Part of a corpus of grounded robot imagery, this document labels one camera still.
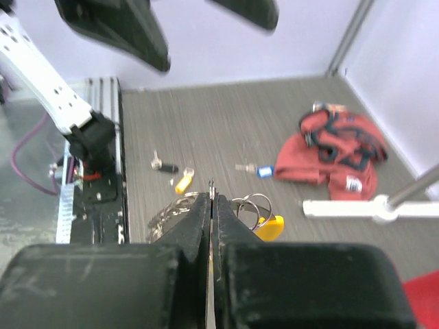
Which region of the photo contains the white metal clothes rack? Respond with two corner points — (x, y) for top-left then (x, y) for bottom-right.
(302, 166), (438, 223)

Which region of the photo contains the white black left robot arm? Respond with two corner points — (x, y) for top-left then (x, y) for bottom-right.
(1, 0), (171, 173)

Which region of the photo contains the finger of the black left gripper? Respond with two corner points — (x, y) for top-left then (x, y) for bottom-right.
(55, 0), (171, 72)
(213, 0), (278, 31)

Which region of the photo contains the yellow tagged key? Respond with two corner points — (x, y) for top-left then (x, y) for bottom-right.
(174, 167), (195, 195)

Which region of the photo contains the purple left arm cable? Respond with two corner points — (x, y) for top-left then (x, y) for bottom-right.
(10, 112), (66, 197)

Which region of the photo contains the maroon crumpled garment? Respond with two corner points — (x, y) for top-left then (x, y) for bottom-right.
(274, 103), (388, 201)

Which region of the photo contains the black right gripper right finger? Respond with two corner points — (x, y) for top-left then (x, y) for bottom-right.
(211, 195), (417, 328)

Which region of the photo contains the yellow handled metal keyring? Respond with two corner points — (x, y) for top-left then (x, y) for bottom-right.
(147, 178), (285, 243)

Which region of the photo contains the black tagged key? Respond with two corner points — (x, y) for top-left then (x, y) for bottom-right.
(151, 150), (179, 174)

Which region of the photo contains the blue tagged key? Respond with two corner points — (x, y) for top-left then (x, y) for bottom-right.
(235, 164), (274, 178)

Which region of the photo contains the red hanging cloth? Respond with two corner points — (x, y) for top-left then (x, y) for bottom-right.
(403, 270), (439, 329)

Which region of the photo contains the grey slotted cable duct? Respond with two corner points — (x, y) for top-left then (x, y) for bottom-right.
(56, 142), (75, 244)

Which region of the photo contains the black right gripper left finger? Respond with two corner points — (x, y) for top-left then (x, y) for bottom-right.
(1, 193), (211, 328)

